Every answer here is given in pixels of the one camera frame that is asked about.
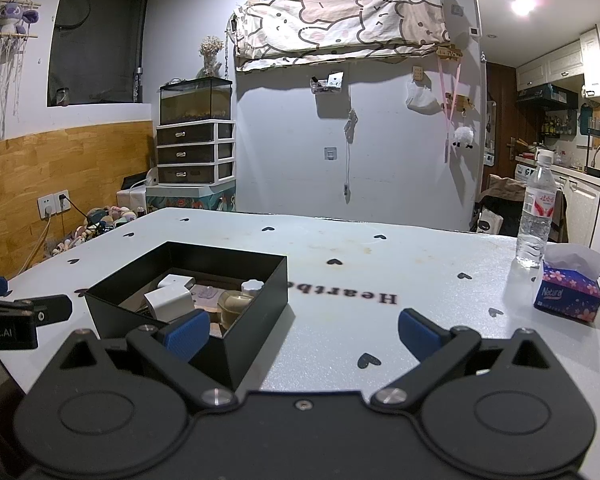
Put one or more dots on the square wall hook plate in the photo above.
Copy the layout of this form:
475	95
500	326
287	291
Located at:
331	154

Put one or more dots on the purple floral tissue box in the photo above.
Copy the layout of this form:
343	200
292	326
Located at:
570	295

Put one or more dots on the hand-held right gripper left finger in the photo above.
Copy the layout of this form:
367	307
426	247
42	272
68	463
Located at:
186	337

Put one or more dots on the brown jacket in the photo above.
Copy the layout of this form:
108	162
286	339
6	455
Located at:
505	192

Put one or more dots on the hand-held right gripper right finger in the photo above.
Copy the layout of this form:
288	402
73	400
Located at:
417	332

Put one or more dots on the glass fish tank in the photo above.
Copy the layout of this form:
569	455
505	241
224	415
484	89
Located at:
195	105

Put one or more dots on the white bag with face print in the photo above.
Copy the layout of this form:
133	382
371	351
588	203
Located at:
489	221

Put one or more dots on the white plush sheep toy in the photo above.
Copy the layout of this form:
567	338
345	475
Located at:
463	136

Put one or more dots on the pile of plush toys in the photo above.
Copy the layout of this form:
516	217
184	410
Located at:
105	222

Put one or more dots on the black cardboard box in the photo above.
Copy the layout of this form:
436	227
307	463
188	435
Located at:
260	325

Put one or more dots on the teal hanging bag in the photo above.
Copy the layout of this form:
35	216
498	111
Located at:
585	120

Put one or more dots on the purple plush toy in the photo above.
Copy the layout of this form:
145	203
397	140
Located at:
10	16

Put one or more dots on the printed blanket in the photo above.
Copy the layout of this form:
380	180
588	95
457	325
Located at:
340	20

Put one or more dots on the dark wooden door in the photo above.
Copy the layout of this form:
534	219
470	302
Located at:
500	120

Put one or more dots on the dark window curtain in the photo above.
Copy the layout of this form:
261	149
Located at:
97	40

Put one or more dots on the white wall socket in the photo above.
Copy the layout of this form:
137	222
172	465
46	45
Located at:
52	205

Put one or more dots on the white box appliance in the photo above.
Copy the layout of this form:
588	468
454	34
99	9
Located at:
135	192

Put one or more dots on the white plug charger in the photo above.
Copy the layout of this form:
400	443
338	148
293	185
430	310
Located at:
175	281
169	305

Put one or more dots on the clear wall holder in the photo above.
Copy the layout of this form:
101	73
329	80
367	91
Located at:
326	84

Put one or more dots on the dried flower bouquet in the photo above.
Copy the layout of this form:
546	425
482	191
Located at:
211	50

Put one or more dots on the beige oval case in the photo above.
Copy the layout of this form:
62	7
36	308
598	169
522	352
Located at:
235	307

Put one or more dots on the white hanging bag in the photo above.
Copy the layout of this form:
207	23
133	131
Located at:
422	99

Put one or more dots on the white plastic drawer unit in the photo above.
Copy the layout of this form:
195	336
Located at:
187	152

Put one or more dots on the ceiling light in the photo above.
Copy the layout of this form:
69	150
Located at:
527	1

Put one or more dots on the white upper kitchen cabinets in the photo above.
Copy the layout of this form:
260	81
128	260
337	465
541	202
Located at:
555	65

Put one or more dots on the clear plastic water bottle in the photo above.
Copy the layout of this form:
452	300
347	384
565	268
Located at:
534	220

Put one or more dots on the pink ribbon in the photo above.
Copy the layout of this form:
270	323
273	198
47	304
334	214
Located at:
449	105

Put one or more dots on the white knob-shaped holder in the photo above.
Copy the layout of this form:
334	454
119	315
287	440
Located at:
252	287

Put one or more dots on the kitchen shelf with bottles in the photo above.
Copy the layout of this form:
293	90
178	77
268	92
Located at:
559	126

